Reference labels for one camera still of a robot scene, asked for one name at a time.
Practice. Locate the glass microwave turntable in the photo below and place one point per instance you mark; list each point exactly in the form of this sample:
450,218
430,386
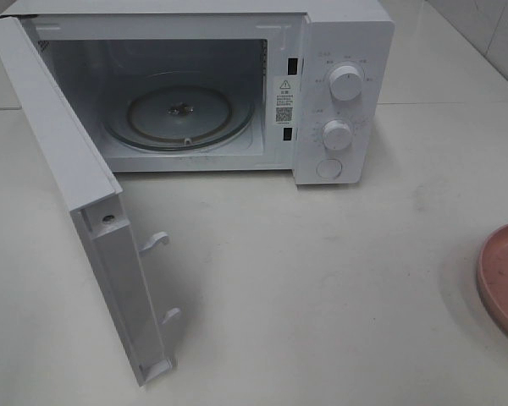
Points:
179,111

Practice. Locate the white microwave oven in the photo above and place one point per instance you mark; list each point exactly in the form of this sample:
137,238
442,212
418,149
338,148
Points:
284,49

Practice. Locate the pink round plate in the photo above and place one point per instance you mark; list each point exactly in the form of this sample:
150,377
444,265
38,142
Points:
492,276

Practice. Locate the white dial knob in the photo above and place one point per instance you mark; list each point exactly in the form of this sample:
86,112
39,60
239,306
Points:
337,135
345,81

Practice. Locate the white round door button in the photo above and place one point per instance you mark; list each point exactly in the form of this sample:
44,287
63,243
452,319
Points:
329,169

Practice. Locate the white microwave door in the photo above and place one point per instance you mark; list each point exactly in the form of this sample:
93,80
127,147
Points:
92,195

